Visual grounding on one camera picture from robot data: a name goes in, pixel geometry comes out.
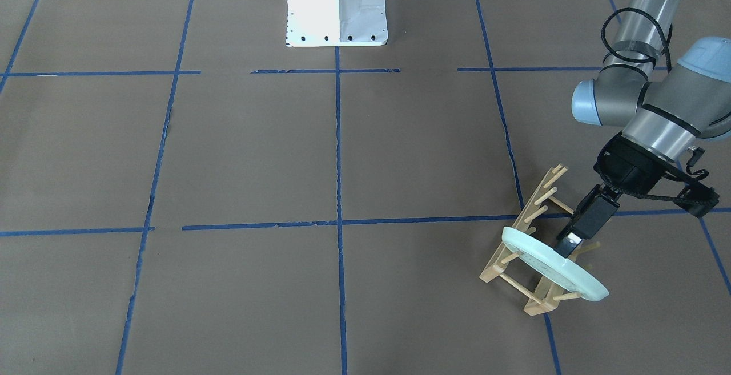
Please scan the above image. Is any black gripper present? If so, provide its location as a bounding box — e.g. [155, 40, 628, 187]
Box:
[555, 133, 670, 258]

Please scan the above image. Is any pale green round plate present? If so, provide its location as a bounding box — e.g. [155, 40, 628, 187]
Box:
[501, 227, 610, 302]

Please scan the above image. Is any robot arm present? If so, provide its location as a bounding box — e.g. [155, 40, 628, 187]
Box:
[555, 0, 730, 257]

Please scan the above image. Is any wooden dish rack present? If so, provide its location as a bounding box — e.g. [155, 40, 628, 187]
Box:
[479, 164, 600, 317]

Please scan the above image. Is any brown paper table cover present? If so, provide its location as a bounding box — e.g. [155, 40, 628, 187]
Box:
[2, 0, 729, 374]

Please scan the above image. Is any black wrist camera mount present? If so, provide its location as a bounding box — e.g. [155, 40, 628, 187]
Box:
[631, 146, 720, 218]

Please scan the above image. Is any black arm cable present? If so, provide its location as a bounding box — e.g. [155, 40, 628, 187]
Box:
[601, 0, 674, 66]

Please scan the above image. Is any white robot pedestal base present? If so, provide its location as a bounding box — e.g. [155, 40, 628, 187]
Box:
[286, 0, 389, 47]

